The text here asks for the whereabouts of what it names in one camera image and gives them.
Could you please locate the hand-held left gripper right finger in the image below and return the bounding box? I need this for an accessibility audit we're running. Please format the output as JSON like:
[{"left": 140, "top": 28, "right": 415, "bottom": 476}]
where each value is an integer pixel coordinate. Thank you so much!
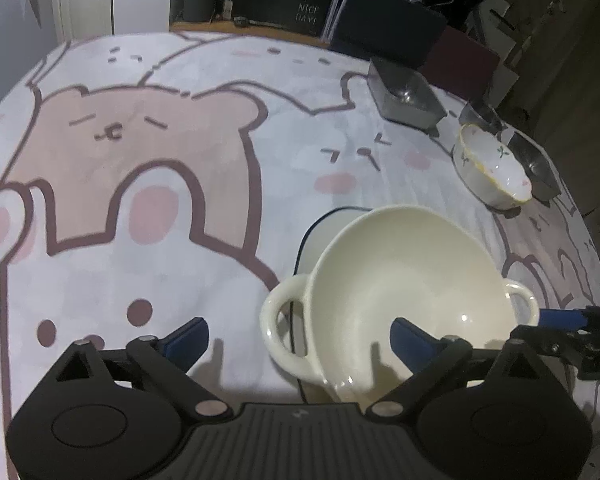
[{"left": 365, "top": 317, "right": 549, "bottom": 419}]

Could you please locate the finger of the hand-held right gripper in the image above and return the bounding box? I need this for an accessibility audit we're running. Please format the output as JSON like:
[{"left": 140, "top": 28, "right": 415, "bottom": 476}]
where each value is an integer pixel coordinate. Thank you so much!
[
  {"left": 509, "top": 324, "right": 594, "bottom": 361},
  {"left": 537, "top": 304, "right": 600, "bottom": 334}
]

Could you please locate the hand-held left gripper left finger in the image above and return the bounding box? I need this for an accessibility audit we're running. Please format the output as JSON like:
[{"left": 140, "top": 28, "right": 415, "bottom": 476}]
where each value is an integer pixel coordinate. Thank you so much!
[{"left": 52, "top": 317, "right": 231, "bottom": 417}]

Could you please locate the cream two-handled bowl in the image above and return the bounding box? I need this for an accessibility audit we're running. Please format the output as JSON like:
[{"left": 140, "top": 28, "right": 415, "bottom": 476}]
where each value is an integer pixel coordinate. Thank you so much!
[{"left": 259, "top": 203, "right": 540, "bottom": 404}]

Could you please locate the white dark-rimmed floral plate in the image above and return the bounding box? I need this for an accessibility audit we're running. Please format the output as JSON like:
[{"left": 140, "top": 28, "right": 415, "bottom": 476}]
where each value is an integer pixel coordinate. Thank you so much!
[{"left": 287, "top": 205, "right": 377, "bottom": 404}]

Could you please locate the square steel container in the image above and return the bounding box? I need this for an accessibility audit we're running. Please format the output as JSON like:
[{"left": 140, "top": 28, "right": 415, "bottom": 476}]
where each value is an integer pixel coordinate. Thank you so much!
[
  {"left": 368, "top": 56, "right": 449, "bottom": 129},
  {"left": 499, "top": 127, "right": 561, "bottom": 201}
]

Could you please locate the round steel bowl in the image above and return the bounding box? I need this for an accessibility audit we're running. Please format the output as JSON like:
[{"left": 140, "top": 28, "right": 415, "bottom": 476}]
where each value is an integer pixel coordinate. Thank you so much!
[{"left": 458, "top": 101, "right": 505, "bottom": 136}]

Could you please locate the bear printed tablecloth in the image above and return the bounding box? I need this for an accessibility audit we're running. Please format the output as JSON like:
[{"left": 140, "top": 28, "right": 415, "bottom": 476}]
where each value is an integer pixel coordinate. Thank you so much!
[{"left": 0, "top": 30, "right": 600, "bottom": 463}]

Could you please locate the maroon chair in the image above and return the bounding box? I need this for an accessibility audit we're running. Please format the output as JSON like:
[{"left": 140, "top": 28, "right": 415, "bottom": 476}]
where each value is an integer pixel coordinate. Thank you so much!
[{"left": 424, "top": 27, "right": 501, "bottom": 101}]

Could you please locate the dark blue chair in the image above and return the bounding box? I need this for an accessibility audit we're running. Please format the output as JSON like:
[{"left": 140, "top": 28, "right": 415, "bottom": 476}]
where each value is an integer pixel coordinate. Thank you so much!
[{"left": 329, "top": 0, "right": 449, "bottom": 69}]

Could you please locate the grey trash bin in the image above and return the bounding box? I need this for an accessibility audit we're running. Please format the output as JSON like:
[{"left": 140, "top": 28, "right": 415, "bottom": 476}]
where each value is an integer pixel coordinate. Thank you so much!
[{"left": 182, "top": 0, "right": 216, "bottom": 24}]

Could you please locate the white base kitchen cabinet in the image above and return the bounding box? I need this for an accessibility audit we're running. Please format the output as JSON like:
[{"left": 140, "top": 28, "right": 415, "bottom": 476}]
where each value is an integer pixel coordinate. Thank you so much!
[{"left": 49, "top": 0, "right": 116, "bottom": 41}]

